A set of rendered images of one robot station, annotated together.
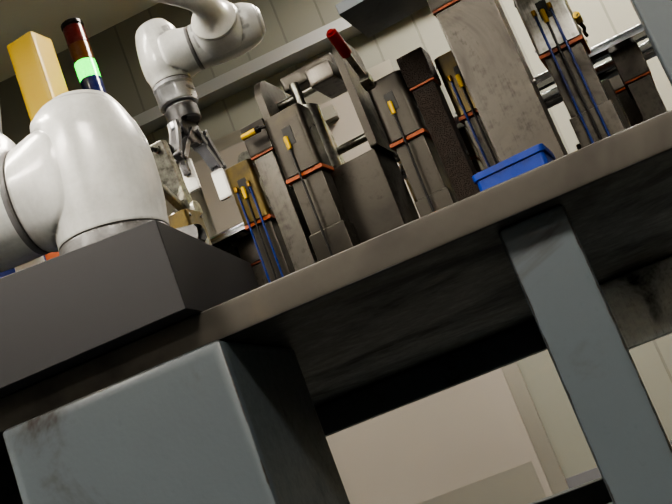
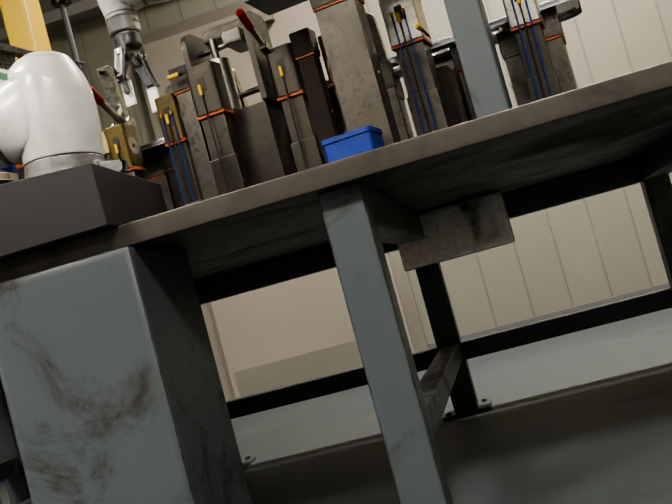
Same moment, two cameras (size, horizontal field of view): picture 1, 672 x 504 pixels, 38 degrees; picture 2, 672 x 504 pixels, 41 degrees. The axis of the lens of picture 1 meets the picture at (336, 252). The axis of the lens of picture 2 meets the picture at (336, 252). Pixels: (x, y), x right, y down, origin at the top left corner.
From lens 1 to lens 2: 0.52 m
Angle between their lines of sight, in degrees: 9
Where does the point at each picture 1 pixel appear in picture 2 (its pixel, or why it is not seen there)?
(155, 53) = not seen: outside the picture
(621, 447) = (374, 339)
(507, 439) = not seen: hidden behind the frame
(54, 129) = (25, 81)
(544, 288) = (340, 235)
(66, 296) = (27, 206)
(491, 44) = (351, 41)
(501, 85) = (354, 73)
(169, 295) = (97, 214)
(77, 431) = (30, 295)
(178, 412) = (97, 290)
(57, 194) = (25, 128)
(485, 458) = not seen: hidden behind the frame
